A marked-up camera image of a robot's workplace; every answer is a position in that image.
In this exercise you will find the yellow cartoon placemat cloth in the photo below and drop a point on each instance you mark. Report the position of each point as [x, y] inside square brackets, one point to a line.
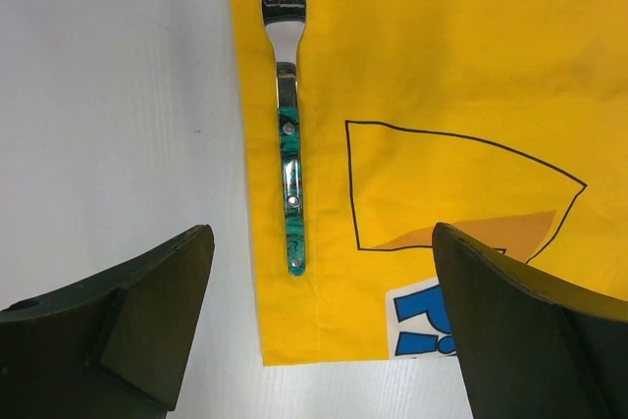
[504, 118]

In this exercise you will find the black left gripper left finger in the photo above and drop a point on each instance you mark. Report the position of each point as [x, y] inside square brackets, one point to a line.
[113, 345]

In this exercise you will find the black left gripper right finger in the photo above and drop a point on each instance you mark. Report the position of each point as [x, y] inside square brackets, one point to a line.
[529, 344]

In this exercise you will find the silver fork green handle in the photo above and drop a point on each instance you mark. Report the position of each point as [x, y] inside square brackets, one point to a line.
[284, 22]

